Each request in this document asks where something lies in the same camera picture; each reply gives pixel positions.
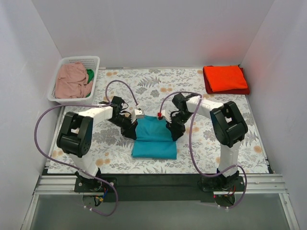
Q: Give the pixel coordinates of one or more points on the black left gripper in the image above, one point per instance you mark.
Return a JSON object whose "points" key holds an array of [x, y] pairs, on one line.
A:
{"points": [[129, 131]]}

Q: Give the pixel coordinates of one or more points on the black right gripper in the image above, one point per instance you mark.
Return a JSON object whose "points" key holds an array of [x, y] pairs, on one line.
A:
{"points": [[175, 128]]}

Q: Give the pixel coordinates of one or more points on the teal t-shirt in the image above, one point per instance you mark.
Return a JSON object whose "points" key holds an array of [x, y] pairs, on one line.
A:
{"points": [[153, 140]]}

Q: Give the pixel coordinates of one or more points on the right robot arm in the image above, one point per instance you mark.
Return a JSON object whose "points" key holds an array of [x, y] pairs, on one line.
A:
{"points": [[229, 128]]}

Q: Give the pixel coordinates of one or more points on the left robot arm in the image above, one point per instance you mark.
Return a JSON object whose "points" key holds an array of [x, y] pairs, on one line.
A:
{"points": [[75, 136]]}

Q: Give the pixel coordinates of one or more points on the floral patterned table mat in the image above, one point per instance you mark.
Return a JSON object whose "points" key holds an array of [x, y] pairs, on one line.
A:
{"points": [[197, 150]]}

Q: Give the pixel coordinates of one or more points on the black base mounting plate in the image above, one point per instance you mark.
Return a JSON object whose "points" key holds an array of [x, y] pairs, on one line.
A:
{"points": [[169, 187]]}

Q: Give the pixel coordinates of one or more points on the folded orange t-shirt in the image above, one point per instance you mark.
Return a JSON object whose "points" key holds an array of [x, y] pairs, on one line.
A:
{"points": [[225, 77]]}

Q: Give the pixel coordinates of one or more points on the green garment in basket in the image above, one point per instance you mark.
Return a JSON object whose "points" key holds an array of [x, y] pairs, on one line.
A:
{"points": [[89, 84]]}

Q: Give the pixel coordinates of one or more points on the white plastic laundry basket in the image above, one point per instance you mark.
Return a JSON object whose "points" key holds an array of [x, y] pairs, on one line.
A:
{"points": [[89, 62]]}

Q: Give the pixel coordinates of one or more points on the pink crumpled garment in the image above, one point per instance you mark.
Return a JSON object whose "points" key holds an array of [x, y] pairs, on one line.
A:
{"points": [[71, 81]]}

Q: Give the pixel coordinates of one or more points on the folded dark red t-shirt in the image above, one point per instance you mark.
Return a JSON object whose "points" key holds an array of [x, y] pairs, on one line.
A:
{"points": [[244, 83]]}

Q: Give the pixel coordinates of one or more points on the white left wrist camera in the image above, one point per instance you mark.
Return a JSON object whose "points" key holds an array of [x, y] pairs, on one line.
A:
{"points": [[136, 114]]}

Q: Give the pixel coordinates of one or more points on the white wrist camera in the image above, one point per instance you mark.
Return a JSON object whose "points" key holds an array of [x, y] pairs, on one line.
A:
{"points": [[164, 115], [136, 114]]}

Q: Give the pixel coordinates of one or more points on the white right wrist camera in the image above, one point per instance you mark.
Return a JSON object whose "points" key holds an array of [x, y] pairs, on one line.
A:
{"points": [[164, 115]]}

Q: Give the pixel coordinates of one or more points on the aluminium frame rail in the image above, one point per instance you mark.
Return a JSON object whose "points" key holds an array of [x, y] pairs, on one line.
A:
{"points": [[256, 184]]}

